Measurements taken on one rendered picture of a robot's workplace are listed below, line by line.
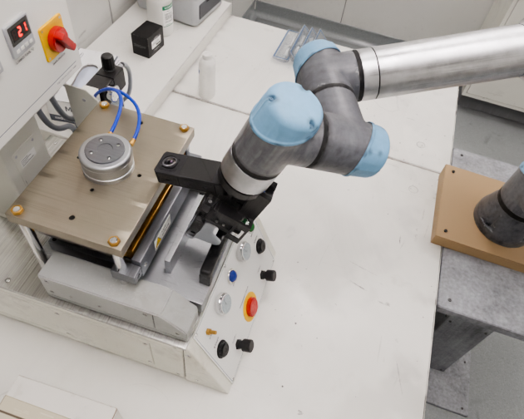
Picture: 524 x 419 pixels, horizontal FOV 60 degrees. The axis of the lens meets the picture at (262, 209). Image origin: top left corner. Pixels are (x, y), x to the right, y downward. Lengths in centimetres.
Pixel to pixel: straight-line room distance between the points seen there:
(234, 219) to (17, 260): 42
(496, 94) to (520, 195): 184
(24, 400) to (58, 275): 22
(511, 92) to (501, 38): 221
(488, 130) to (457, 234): 179
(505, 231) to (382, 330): 40
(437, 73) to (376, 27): 255
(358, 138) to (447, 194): 72
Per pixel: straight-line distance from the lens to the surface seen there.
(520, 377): 210
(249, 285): 96
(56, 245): 84
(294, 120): 51
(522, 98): 299
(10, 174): 85
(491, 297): 121
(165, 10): 158
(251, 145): 55
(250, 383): 95
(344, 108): 62
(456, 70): 73
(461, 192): 131
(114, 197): 72
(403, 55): 70
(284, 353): 98
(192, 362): 84
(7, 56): 73
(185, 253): 81
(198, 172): 67
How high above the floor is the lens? 166
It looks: 52 degrees down
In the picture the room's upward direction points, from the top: 9 degrees clockwise
